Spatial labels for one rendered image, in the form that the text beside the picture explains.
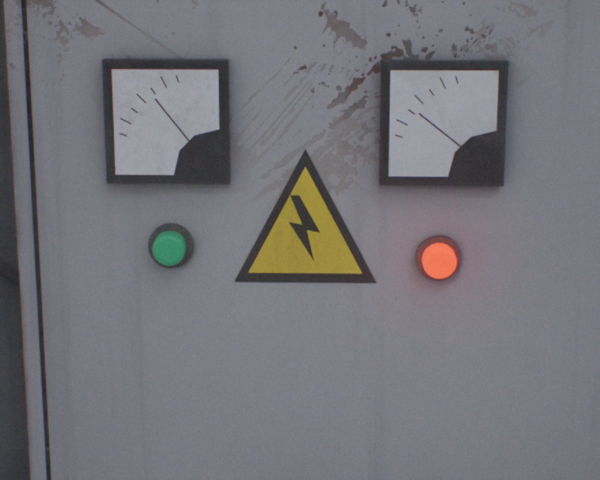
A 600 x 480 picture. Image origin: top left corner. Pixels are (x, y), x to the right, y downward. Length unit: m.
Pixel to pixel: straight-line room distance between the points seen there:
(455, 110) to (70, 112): 0.25
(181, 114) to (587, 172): 0.26
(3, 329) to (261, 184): 0.35
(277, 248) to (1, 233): 0.32
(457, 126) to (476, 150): 0.02
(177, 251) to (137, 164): 0.06
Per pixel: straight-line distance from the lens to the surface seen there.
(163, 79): 0.79
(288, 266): 0.81
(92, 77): 0.81
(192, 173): 0.79
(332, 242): 0.81
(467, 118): 0.79
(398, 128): 0.79
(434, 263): 0.80
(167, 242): 0.80
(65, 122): 0.81
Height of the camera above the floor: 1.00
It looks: 14 degrees down
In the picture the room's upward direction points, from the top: straight up
